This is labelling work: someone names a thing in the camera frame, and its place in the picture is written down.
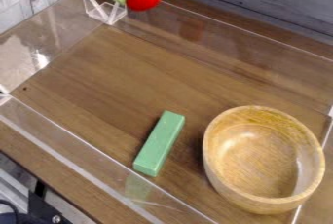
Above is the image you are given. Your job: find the green rectangular block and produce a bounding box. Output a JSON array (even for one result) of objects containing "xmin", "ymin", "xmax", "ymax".
[{"xmin": 132, "ymin": 111, "xmax": 185, "ymax": 177}]

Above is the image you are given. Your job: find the clear acrylic barrier wall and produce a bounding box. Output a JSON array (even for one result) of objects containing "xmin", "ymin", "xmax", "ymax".
[{"xmin": 0, "ymin": 0, "xmax": 333, "ymax": 224}]

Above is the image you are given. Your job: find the black cable and equipment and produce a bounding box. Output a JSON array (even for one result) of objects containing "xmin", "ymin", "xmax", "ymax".
[{"xmin": 0, "ymin": 198, "xmax": 74, "ymax": 224}]

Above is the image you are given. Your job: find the clear acrylic corner bracket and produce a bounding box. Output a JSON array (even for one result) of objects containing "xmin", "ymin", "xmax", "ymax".
[{"xmin": 83, "ymin": 0, "xmax": 127, "ymax": 25}]

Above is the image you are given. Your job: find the wooden bowl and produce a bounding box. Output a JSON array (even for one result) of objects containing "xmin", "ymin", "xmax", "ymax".
[{"xmin": 202, "ymin": 105, "xmax": 325, "ymax": 215}]

